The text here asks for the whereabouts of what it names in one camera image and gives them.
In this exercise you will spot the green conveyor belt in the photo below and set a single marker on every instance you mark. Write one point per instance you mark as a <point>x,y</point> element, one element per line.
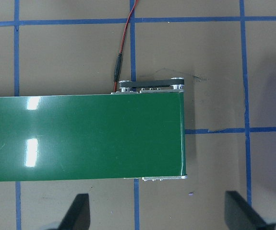
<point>137,132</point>

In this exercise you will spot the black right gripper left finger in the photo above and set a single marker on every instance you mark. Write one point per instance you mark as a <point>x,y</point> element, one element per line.
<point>78,215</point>

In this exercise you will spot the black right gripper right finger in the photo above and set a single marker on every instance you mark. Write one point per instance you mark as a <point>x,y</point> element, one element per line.
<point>239,215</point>

